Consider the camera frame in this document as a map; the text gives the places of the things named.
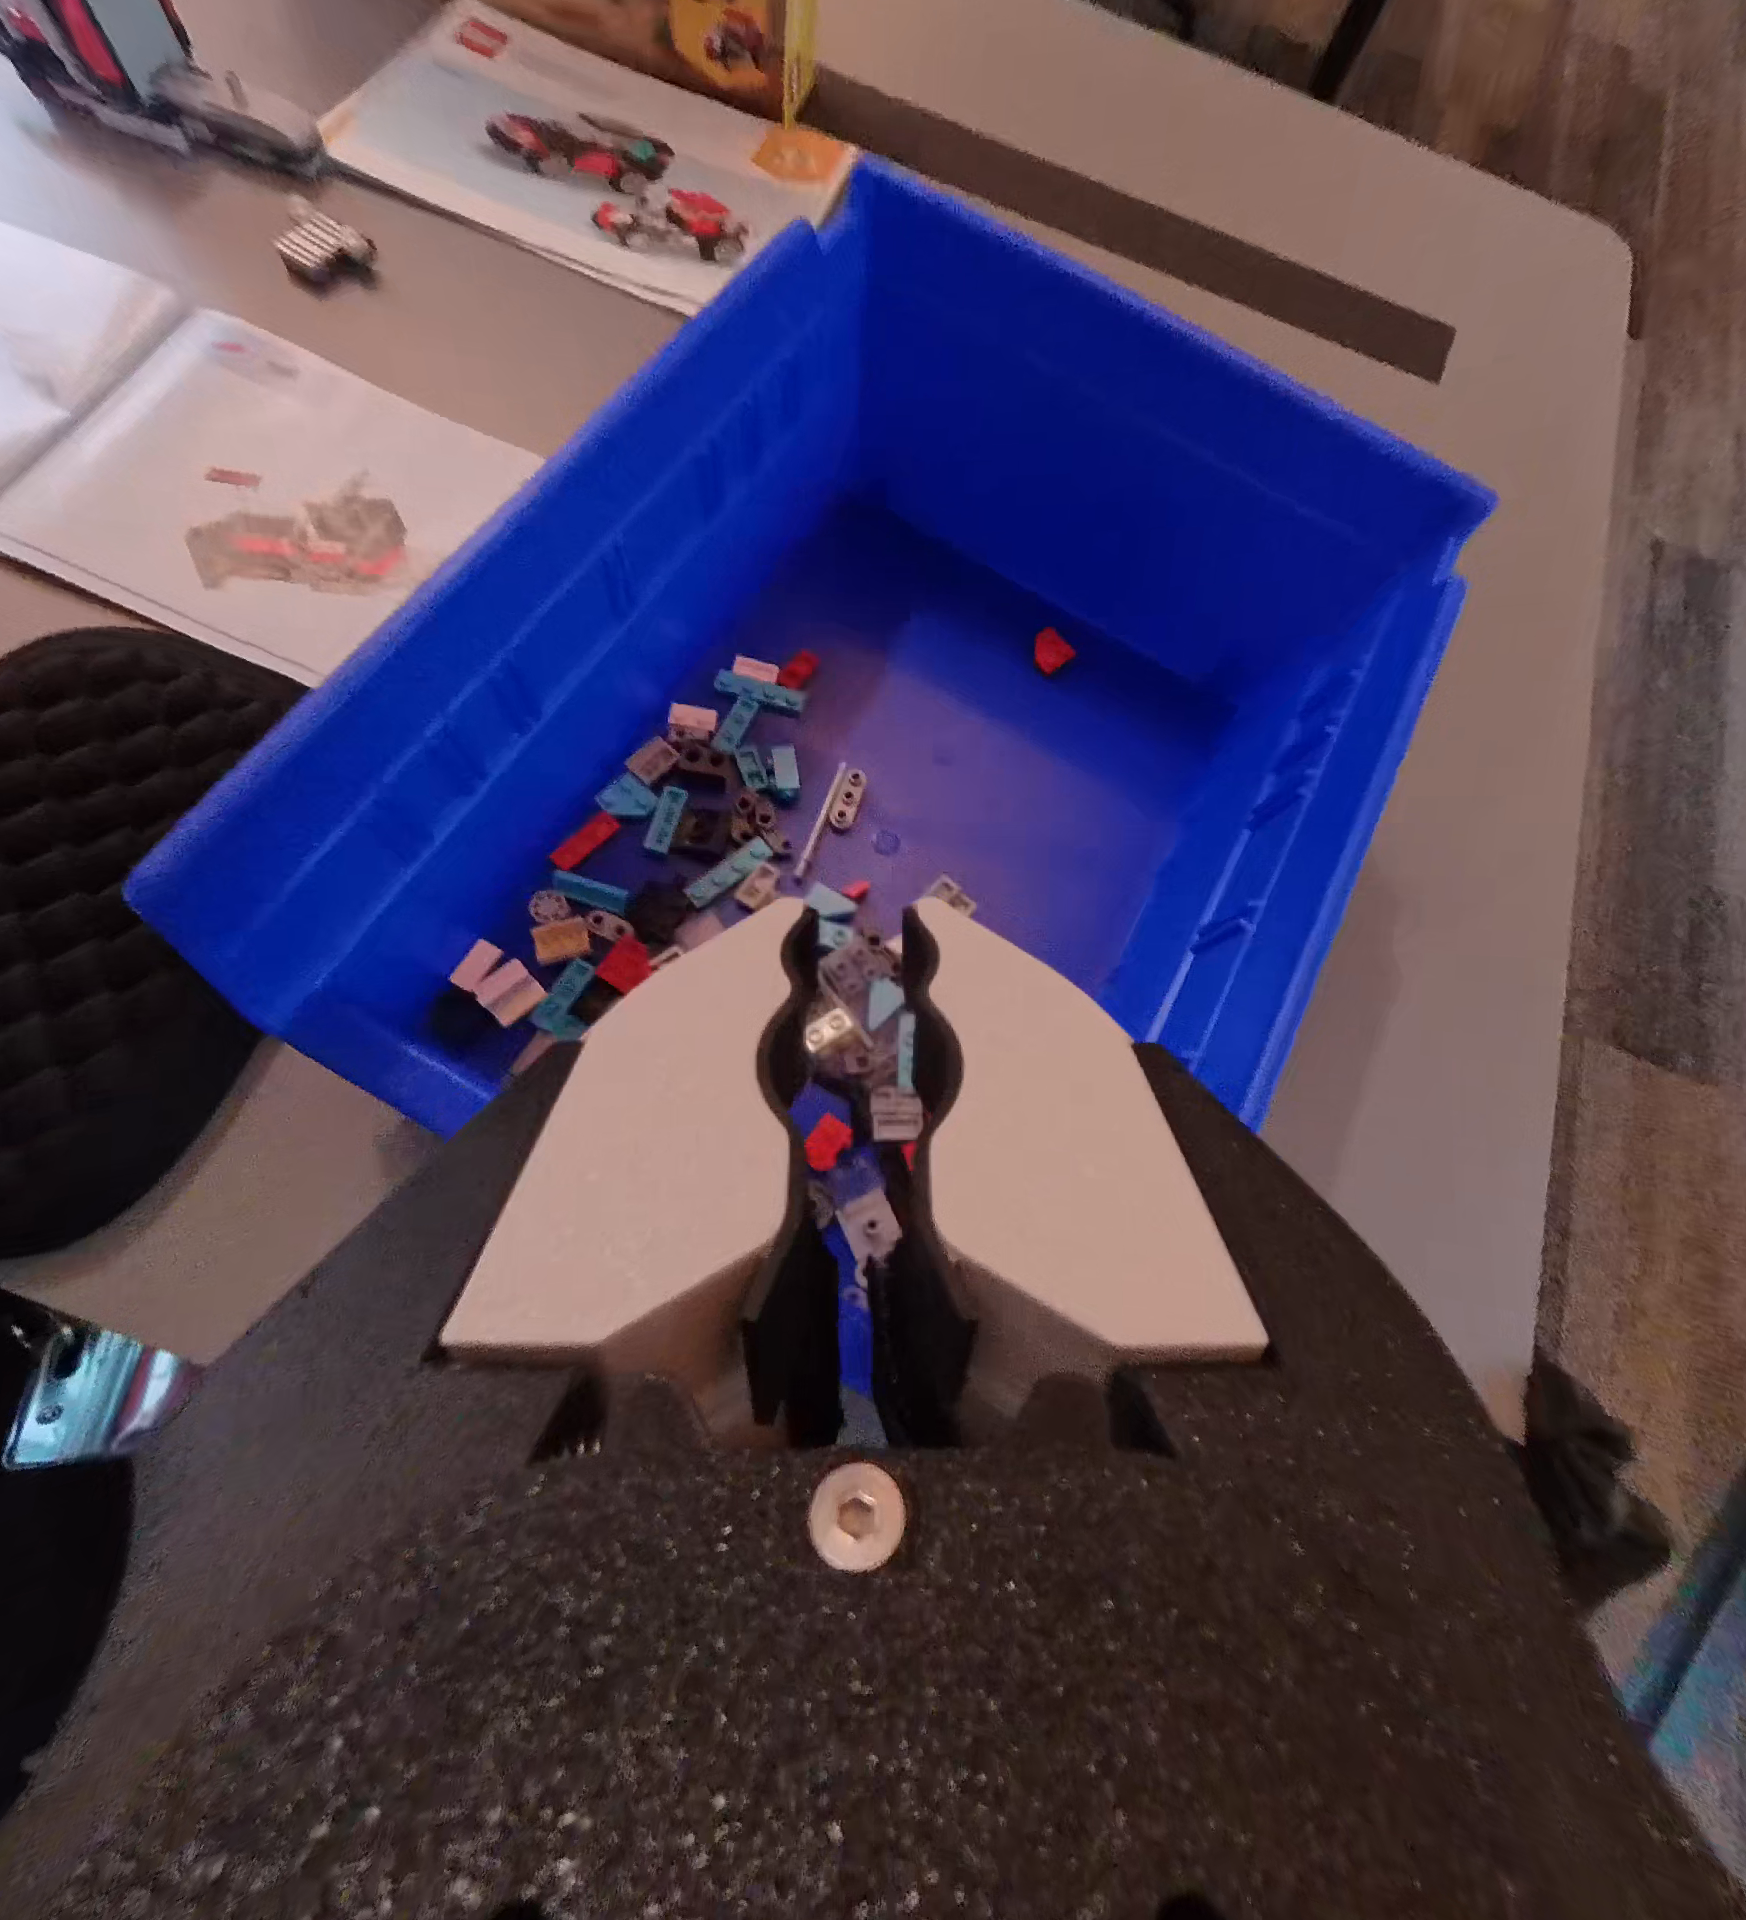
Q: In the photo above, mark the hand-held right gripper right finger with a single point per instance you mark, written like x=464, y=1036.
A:
x=1100, y=1201

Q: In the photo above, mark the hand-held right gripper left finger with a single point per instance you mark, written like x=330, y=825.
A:
x=634, y=1184

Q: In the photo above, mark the pile of small lego pieces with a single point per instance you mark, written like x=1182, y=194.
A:
x=662, y=823

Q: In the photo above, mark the blue plastic bin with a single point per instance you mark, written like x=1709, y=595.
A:
x=1053, y=420

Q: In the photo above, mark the lego instruction booklet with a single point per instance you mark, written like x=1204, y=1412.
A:
x=137, y=450
x=453, y=105

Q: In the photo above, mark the red lego slope piece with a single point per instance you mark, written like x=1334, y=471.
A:
x=1053, y=652

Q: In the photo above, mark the small grey lego sub-assembly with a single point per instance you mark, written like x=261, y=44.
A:
x=321, y=243

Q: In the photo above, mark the closed lego instruction booklet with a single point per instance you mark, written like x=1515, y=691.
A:
x=453, y=105

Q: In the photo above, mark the yellow lego set box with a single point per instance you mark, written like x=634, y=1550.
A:
x=723, y=38

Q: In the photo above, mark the black and red lego truck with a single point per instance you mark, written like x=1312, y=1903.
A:
x=137, y=74

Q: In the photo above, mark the black quilted pad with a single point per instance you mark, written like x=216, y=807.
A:
x=63, y=901

